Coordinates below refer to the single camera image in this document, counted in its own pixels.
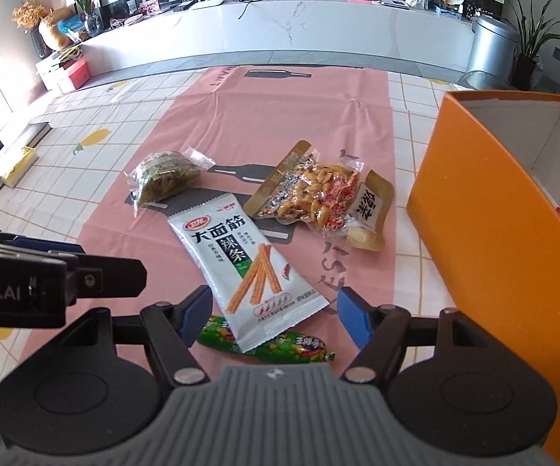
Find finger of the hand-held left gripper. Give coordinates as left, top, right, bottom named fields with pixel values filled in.
left=65, top=254, right=147, bottom=308
left=0, top=226, right=87, bottom=256

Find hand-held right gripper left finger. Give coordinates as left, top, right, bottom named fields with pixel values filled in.
left=57, top=284, right=214, bottom=384

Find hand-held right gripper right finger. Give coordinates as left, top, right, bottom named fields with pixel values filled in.
left=336, top=286, right=492, bottom=383

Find white spicy strip packet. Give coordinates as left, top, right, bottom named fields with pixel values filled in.
left=167, top=194, right=330, bottom=354

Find orange cardboard box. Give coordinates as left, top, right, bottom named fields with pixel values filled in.
left=406, top=90, right=560, bottom=466

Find green sausage packet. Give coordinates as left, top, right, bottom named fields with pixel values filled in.
left=197, top=315, right=335, bottom=365

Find yellow box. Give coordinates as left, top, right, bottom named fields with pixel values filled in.
left=3, top=146, right=38, bottom=189

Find black notebook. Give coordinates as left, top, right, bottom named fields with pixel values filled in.
left=0, top=121, right=52, bottom=176

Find green pickled vegetable packet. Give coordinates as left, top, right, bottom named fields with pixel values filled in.
left=127, top=146, right=213, bottom=218

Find peanut snack packet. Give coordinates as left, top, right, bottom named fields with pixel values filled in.
left=242, top=140, right=393, bottom=252

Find checked lemon print tablecloth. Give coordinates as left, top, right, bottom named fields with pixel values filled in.
left=0, top=65, right=560, bottom=399

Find red box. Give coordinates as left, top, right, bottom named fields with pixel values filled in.
left=54, top=61, right=91, bottom=93

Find white cardboard box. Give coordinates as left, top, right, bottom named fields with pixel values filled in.
left=35, top=51, right=91, bottom=94

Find pink table mat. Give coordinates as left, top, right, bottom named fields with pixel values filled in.
left=73, top=65, right=456, bottom=384

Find brown plush toy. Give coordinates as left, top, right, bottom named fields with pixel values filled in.
left=40, top=7, right=84, bottom=52

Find dried yellow flowers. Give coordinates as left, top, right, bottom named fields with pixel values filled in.
left=12, top=0, right=50, bottom=56

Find white marble tv cabinet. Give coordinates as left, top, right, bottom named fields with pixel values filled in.
left=37, top=0, right=475, bottom=93

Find silver trash can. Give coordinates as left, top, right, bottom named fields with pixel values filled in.
left=465, top=14, right=521, bottom=83

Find potted snake plant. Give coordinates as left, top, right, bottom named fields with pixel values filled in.
left=496, top=0, right=560, bottom=90

